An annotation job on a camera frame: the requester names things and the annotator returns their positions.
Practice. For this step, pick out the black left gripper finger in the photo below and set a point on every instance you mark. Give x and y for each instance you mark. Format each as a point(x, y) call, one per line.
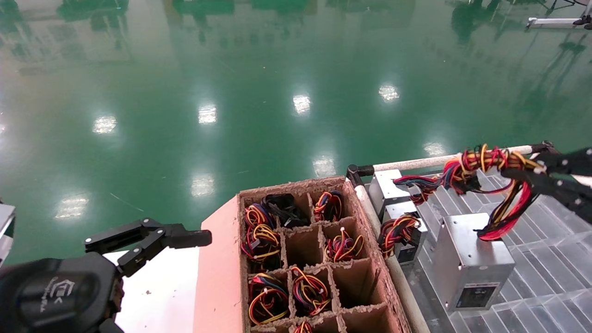
point(185, 238)

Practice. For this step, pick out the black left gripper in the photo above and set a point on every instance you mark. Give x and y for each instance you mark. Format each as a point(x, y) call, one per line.
point(55, 296)

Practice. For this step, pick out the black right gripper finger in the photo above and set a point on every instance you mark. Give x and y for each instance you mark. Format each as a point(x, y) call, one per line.
point(564, 192)
point(569, 162)

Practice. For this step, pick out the clear plastic divider tray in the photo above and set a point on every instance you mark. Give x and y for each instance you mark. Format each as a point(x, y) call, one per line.
point(545, 277)

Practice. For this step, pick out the brown cardboard divider box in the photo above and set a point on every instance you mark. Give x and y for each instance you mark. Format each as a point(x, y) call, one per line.
point(351, 282)

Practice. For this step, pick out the white floor stand frame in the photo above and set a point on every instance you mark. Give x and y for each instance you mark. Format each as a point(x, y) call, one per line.
point(550, 21)

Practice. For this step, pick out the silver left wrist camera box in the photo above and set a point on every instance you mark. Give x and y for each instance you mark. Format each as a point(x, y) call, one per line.
point(5, 226)

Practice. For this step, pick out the white pipe cart frame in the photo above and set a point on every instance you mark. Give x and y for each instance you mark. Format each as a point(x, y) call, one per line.
point(416, 163)

